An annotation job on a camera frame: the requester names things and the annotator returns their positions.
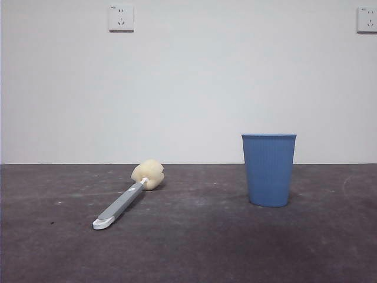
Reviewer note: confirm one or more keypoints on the white wall socket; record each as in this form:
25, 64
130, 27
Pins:
121, 18
368, 20

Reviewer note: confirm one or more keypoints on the blue ribbed plastic cup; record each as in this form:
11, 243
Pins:
268, 171

